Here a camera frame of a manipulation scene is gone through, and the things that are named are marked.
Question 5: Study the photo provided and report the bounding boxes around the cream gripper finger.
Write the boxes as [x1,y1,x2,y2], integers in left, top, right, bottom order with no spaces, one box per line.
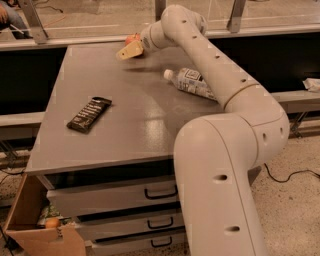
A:
[116,41,144,60]

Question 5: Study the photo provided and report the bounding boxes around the red apple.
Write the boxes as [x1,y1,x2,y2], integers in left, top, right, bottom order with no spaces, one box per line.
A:
[125,33,140,45]

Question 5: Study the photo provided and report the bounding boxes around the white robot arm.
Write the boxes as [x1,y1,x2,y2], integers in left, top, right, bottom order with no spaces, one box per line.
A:
[117,5,289,256]

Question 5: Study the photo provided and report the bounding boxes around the clear plastic water bottle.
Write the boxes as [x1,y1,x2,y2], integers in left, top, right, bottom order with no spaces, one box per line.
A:
[163,68,216,101]

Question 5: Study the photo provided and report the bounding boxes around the black snack bar wrapper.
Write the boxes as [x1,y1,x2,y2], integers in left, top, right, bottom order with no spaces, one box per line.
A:
[67,97,112,134]

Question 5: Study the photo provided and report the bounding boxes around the grey drawer cabinet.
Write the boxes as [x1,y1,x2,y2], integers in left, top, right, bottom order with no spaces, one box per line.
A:
[25,36,263,256]

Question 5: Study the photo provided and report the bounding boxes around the top grey drawer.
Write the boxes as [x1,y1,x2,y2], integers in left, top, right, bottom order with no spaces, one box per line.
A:
[47,176,178,217]

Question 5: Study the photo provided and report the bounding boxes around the grey drawer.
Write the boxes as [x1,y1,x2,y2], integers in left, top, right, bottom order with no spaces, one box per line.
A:
[92,229,187,256]
[47,176,178,217]
[75,209,184,240]

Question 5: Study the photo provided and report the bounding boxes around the green snack bag in box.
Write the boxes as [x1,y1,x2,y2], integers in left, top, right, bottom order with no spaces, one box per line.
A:
[37,204,71,227]

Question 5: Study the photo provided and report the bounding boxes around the middle grey drawer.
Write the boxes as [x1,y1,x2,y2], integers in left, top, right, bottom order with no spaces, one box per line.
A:
[75,209,184,240]

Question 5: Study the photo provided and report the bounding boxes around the orange fruit in box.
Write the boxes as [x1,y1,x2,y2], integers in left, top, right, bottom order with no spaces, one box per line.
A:
[45,217,61,229]

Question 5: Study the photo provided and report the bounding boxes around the bottom grey drawer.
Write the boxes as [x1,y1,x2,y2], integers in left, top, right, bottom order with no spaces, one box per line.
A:
[92,229,187,256]

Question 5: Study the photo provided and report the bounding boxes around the brown cardboard box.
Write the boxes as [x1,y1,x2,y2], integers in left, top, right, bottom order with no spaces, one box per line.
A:
[5,174,86,256]

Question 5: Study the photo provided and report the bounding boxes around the middle metal railing post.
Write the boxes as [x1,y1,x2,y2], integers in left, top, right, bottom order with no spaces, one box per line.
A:
[155,0,167,21]

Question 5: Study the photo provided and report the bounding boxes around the right metal railing post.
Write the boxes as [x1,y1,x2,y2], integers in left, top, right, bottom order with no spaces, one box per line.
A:
[227,0,246,33]

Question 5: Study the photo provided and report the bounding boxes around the black floor cable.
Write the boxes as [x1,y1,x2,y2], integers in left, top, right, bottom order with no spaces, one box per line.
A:
[263,162,320,184]

